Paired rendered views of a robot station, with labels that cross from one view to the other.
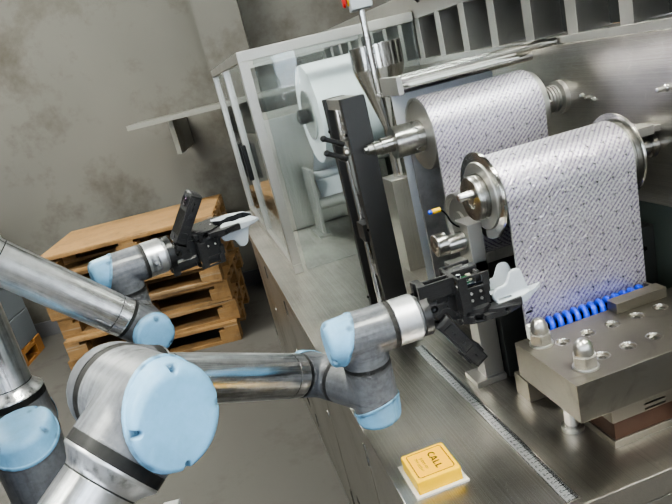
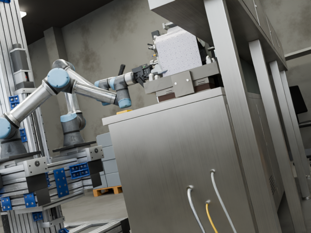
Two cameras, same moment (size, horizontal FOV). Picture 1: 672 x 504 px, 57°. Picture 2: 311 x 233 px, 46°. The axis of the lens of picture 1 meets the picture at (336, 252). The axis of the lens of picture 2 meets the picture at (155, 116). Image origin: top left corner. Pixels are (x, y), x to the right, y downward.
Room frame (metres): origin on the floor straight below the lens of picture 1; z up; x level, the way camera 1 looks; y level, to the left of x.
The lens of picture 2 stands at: (-0.83, -1.35, 0.73)
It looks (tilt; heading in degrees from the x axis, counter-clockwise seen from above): 4 degrees up; 34
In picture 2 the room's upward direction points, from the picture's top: 13 degrees counter-clockwise
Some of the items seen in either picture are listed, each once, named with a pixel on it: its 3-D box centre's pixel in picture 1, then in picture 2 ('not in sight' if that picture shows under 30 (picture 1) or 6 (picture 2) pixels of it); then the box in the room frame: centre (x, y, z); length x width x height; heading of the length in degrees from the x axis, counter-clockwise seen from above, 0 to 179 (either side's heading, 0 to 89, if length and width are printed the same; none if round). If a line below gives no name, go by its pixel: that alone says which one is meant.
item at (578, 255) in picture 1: (581, 259); (180, 63); (0.95, -0.39, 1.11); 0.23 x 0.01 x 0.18; 101
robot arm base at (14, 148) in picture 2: not in sight; (12, 148); (0.49, 0.61, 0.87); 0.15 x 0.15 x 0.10
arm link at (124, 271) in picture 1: (119, 271); (102, 85); (1.22, 0.44, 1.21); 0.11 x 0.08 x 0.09; 116
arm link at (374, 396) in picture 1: (365, 388); (123, 98); (0.89, 0.01, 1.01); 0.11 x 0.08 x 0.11; 43
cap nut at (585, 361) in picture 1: (583, 352); (151, 77); (0.76, -0.30, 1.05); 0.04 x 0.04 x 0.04
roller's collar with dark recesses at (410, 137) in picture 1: (406, 139); not in sight; (1.22, -0.19, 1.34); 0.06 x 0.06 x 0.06; 11
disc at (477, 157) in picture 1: (482, 195); (158, 47); (0.98, -0.26, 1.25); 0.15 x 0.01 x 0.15; 11
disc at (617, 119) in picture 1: (615, 155); (199, 33); (1.03, -0.51, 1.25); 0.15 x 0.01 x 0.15; 11
